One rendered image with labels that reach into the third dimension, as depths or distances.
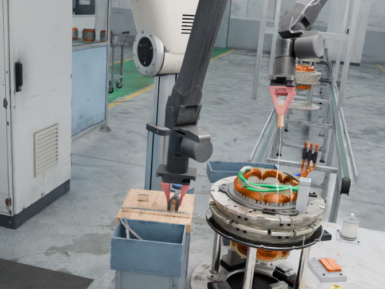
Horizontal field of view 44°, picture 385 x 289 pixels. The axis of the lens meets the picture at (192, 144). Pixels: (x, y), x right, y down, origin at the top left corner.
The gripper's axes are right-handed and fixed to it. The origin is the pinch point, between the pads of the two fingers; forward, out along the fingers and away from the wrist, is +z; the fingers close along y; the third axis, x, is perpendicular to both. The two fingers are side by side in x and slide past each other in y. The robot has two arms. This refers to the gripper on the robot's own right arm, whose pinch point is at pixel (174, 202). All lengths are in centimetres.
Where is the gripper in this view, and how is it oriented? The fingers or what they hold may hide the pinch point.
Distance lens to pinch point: 129.2
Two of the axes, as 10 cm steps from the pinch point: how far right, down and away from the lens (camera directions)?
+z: -0.9, 9.5, 2.9
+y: 9.9, 1.0, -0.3
